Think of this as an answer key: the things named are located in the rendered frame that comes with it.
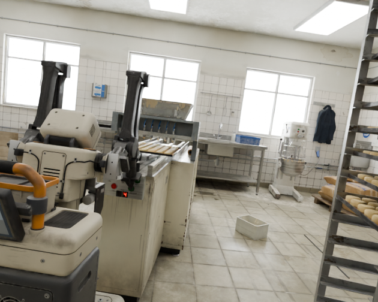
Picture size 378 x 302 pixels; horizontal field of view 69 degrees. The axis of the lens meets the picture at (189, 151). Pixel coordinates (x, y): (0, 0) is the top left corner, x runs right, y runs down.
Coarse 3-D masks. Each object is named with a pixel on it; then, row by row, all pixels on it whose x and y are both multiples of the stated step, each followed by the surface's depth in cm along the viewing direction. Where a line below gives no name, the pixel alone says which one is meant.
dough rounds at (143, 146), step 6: (144, 144) 241; (150, 144) 252; (156, 144) 254; (162, 144) 261; (144, 150) 206; (150, 150) 206; (156, 150) 218; (162, 150) 214; (168, 150) 219; (174, 150) 229
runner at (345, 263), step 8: (328, 256) 113; (336, 256) 112; (328, 264) 111; (336, 264) 111; (344, 264) 112; (352, 264) 111; (360, 264) 110; (368, 264) 110; (368, 272) 108; (376, 272) 109
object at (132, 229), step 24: (144, 168) 176; (168, 168) 213; (144, 192) 159; (120, 216) 161; (144, 216) 160; (120, 240) 163; (144, 240) 162; (120, 264) 164; (144, 264) 163; (96, 288) 167; (120, 288) 166; (144, 288) 174
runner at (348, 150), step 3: (345, 147) 108; (348, 147) 108; (351, 147) 108; (354, 147) 108; (345, 150) 108; (348, 150) 108; (351, 150) 108; (354, 150) 107; (357, 150) 107; (360, 150) 107; (363, 150) 107; (366, 150) 106; (369, 150) 106; (372, 150) 106; (375, 150) 106; (345, 153) 107; (348, 153) 108; (351, 153) 108
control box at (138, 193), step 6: (108, 180) 156; (114, 180) 156; (120, 180) 156; (144, 180) 155; (108, 186) 157; (120, 186) 156; (126, 186) 156; (138, 186) 155; (144, 186) 156; (108, 192) 157; (114, 192) 157; (126, 192) 156; (132, 192) 156; (138, 192) 156; (132, 198) 157; (138, 198) 156
